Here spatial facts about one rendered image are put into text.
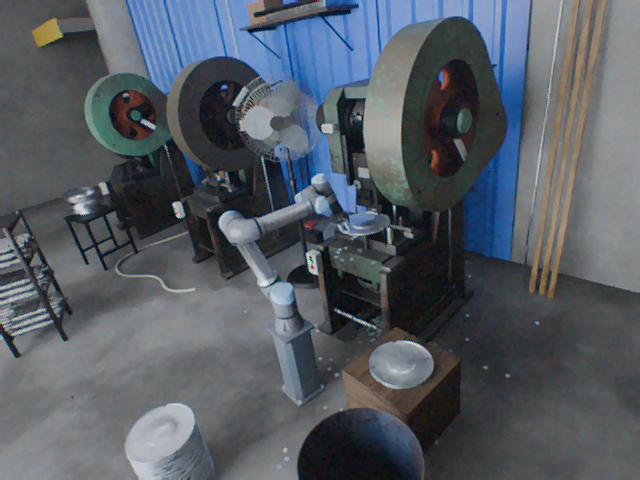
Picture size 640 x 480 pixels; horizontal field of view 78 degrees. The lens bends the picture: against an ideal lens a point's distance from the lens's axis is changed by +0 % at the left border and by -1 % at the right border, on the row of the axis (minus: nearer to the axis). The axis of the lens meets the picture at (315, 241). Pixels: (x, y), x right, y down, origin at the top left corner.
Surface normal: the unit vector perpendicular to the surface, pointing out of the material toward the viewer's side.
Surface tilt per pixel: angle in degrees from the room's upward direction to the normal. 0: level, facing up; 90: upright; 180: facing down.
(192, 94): 90
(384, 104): 71
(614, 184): 90
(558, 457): 0
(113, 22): 90
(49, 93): 90
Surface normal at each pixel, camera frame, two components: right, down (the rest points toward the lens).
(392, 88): -0.68, -0.07
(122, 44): 0.70, 0.22
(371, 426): -0.24, 0.43
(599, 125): -0.70, 0.40
